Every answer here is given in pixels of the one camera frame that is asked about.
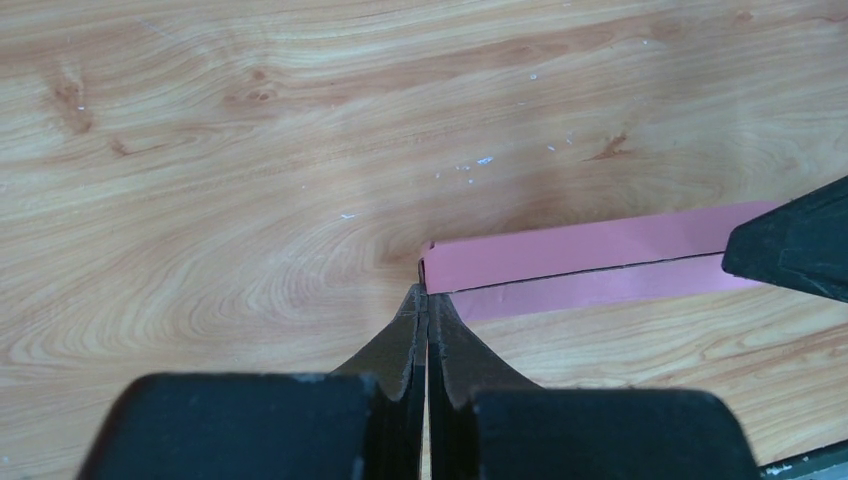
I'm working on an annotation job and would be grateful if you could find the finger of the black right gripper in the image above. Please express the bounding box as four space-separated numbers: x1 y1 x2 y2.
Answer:
721 177 847 303

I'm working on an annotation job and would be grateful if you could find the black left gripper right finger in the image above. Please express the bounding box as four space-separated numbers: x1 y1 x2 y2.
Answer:
427 294 759 479

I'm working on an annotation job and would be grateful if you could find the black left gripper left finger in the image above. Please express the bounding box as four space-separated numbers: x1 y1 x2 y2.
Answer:
78 284 426 479

